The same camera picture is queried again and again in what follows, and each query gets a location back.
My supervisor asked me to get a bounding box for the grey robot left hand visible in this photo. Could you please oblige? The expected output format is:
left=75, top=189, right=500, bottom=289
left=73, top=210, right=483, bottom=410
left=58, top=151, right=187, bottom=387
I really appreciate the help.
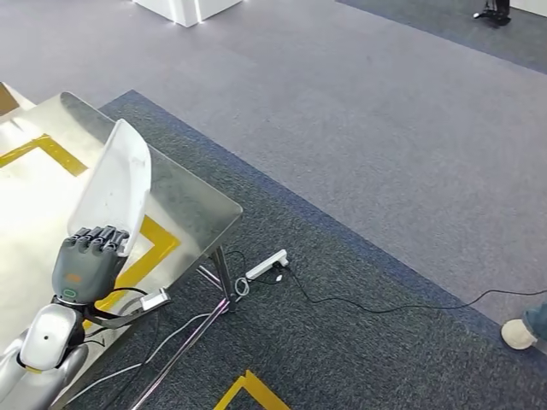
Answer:
left=51, top=225, right=130, bottom=307

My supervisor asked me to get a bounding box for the white plastic body part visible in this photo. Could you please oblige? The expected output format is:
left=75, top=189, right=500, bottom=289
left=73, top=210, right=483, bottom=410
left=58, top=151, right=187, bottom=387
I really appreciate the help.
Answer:
left=66, top=119, right=152, bottom=259

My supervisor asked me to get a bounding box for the stainless steel workbench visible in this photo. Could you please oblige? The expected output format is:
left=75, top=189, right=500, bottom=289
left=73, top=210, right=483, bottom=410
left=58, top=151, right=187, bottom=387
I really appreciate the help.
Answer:
left=0, top=81, right=245, bottom=410

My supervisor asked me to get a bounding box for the white power strip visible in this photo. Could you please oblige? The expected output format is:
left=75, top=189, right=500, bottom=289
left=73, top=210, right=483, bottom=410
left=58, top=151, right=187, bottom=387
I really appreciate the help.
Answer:
left=245, top=249, right=289, bottom=282

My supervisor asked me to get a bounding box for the white display plinth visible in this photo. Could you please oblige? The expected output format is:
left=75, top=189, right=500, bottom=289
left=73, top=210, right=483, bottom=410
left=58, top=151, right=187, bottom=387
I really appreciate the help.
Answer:
left=132, top=0, right=244, bottom=28

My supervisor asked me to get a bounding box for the person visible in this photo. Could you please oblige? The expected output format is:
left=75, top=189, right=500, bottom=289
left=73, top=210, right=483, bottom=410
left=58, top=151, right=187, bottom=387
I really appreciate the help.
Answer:
left=501, top=302, right=547, bottom=356

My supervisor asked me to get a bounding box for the black stand base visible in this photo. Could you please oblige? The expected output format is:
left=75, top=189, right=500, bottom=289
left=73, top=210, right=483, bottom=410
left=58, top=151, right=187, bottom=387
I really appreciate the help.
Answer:
left=473, top=0, right=511, bottom=27

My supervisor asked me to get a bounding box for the black camera bracket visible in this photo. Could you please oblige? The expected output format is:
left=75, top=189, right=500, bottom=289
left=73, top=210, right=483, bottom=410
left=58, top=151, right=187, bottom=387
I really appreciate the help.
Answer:
left=83, top=302, right=172, bottom=331

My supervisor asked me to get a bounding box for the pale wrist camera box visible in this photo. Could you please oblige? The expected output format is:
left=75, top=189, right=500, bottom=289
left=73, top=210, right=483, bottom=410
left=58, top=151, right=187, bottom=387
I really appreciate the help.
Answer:
left=140, top=287, right=172, bottom=313

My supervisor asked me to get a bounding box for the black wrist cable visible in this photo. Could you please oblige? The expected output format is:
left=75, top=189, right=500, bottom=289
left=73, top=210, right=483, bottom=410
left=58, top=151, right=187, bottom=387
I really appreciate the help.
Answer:
left=85, top=287, right=160, bottom=410

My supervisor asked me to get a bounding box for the white floor cable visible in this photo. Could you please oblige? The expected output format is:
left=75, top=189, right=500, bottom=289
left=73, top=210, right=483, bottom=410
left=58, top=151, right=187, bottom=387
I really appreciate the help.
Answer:
left=64, top=274, right=251, bottom=407

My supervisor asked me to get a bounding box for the black power cable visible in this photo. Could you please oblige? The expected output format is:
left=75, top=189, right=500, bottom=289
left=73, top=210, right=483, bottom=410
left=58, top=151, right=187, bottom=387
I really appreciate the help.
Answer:
left=277, top=264, right=547, bottom=315

